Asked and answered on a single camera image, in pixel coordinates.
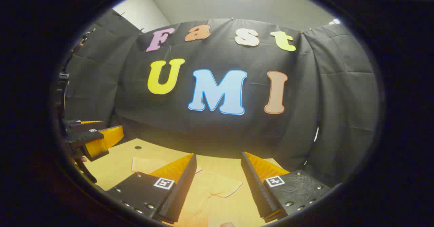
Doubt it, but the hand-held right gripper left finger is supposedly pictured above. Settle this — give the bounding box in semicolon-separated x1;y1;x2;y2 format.
104;153;197;225

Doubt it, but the orange T-shirt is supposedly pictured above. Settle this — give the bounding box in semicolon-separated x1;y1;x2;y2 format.
132;157;243;227

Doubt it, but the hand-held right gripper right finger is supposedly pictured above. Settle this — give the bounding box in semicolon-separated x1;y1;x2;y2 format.
241;151;332;223

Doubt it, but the black backdrop cloth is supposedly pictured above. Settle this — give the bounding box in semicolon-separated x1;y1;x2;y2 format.
63;8;380;187

